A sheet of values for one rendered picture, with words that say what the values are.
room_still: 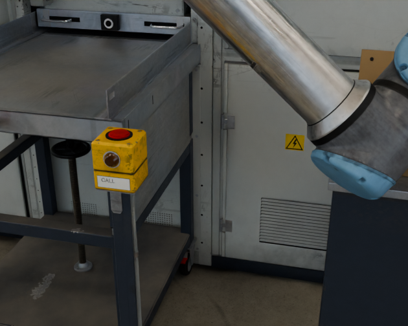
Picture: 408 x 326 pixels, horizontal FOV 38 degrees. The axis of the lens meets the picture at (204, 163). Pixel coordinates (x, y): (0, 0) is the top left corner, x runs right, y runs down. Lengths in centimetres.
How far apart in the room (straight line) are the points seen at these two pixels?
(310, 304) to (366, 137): 116
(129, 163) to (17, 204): 140
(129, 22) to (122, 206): 98
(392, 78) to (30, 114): 79
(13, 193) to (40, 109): 104
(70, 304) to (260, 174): 74
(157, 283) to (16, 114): 77
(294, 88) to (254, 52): 9
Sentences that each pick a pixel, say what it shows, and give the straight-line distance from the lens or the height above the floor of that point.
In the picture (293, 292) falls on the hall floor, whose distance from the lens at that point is 219.
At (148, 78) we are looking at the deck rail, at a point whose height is 86.
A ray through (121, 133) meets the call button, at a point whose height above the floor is 91.
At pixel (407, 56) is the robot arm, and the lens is 112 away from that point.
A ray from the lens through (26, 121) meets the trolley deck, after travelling 143.
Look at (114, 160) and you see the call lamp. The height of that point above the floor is 87.
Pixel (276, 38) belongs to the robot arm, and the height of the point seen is 108.
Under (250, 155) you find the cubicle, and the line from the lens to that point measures 200.
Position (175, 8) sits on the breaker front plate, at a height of 95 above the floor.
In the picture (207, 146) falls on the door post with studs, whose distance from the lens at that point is 205.
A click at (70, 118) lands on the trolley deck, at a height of 84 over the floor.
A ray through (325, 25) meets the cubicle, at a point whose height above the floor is 93.
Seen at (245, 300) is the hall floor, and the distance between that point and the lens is 213.
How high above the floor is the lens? 133
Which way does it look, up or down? 26 degrees down
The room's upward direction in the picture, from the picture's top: straight up
